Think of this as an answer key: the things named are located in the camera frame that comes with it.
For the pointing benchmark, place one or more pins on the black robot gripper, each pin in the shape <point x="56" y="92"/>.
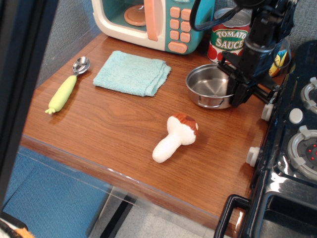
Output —
<point x="248" y="73"/>

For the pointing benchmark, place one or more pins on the small stainless steel pot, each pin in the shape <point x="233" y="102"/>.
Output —
<point x="207" y="86"/>

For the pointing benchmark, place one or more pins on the tomato sauce can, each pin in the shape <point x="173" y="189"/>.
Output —
<point x="229" y="36"/>

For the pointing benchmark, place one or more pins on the pineapple slices can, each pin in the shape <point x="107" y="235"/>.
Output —
<point x="282" y="58"/>

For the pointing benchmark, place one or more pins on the plush toy mushroom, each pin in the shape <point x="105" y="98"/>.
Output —
<point x="182" y="130"/>

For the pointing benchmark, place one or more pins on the teal toy microwave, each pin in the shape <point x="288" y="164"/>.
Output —
<point x="167" y="24"/>

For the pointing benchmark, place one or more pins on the teal folded cloth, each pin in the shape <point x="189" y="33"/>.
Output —
<point x="131" y="74"/>

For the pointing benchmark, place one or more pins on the black toy stove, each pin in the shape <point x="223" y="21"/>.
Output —
<point x="283" y="202"/>

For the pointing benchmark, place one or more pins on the orange microwave turntable plate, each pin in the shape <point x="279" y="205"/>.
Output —
<point x="135" y="15"/>

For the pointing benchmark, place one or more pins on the orange fuzzy object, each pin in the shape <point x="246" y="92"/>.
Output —
<point x="22" y="233"/>

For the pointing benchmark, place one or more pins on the spoon with green handle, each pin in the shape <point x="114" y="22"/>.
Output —
<point x="63" y="93"/>

